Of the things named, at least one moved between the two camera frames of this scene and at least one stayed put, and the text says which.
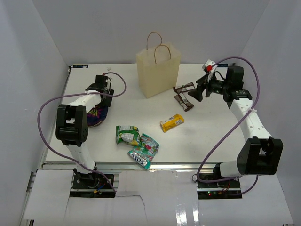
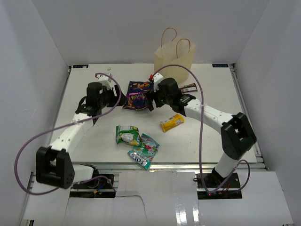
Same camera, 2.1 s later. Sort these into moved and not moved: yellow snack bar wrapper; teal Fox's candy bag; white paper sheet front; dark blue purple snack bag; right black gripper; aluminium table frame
Moved: dark blue purple snack bag; right black gripper
Not moved: yellow snack bar wrapper; aluminium table frame; white paper sheet front; teal Fox's candy bag
